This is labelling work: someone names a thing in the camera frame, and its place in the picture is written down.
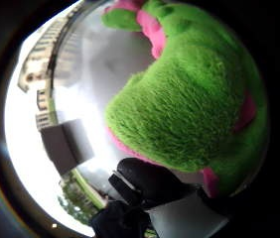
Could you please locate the green and pink plush toy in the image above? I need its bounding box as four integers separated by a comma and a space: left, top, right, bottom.
100, 0, 269, 199

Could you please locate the grey cardboard box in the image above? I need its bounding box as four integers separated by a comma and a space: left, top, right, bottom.
40, 118, 95, 177

